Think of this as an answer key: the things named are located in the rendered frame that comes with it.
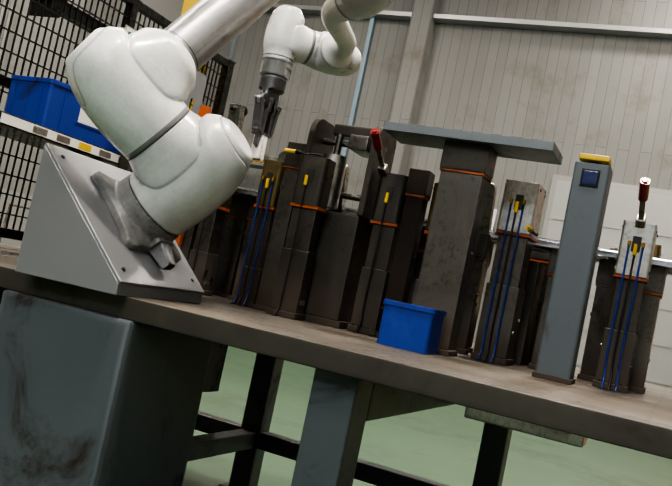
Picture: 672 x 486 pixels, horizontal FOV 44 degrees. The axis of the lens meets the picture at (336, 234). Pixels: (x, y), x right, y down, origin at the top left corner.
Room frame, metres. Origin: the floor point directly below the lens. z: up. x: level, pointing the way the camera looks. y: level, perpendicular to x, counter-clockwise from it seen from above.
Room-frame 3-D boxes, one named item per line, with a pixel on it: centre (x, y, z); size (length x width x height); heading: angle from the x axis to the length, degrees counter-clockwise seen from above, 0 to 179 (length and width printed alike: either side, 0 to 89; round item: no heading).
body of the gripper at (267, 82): (2.37, 0.27, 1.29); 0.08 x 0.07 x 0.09; 157
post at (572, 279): (1.70, -0.49, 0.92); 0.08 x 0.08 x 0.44; 67
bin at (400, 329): (1.71, -0.19, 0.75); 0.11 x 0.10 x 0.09; 67
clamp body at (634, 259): (1.80, -0.64, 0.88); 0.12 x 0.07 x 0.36; 157
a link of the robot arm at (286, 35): (2.38, 0.25, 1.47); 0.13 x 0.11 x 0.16; 114
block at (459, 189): (1.80, -0.25, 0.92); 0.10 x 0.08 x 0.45; 67
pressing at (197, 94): (2.49, 0.50, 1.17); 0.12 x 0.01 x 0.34; 157
